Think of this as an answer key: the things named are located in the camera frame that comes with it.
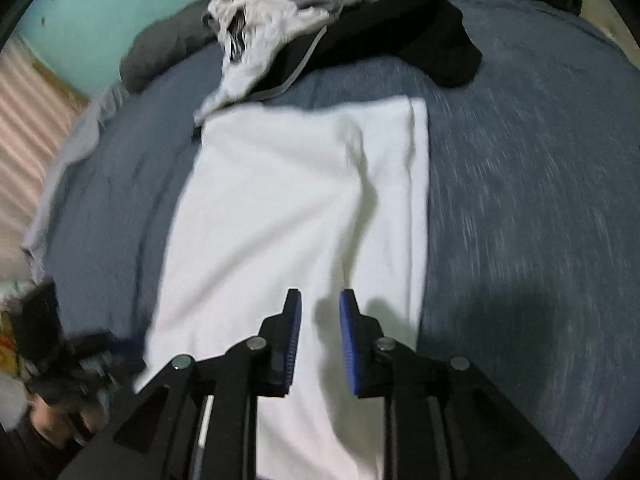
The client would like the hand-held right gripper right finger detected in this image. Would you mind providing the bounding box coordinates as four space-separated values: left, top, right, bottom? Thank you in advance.
339 287 581 480

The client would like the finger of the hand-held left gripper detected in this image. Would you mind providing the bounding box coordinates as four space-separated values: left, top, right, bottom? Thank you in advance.
102 332 148 376

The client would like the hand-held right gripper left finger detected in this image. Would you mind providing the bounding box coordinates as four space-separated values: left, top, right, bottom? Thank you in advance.
57 287 302 480

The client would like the white printed long-sleeve shirt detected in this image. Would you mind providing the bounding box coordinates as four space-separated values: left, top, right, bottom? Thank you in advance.
134 96 431 480

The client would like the person's left hand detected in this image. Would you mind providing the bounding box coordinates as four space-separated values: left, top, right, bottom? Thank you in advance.
30 395 96 448

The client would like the colourful plastic bag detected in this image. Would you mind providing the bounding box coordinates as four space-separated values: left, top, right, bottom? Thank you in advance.
0 280 31 381

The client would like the person's black clothing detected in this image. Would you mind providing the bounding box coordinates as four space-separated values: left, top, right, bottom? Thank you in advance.
0 420 101 480

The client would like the pink striped curtain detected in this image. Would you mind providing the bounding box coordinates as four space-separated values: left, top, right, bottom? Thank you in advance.
0 30 91 271

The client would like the blue mottled bed cover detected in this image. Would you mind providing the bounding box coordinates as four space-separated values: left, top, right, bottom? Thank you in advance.
42 0 640 480

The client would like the wooden trim strip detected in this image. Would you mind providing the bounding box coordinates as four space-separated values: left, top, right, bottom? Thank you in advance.
30 57 91 106

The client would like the dark grey rolled duvet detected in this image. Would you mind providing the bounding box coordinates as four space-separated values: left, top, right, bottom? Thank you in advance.
120 0 583 93

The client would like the crumpled white garment black trim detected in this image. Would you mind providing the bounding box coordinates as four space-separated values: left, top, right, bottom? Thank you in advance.
192 0 331 128

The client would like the cream tufted headboard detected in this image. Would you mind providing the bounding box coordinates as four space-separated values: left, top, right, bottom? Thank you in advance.
570 0 636 56

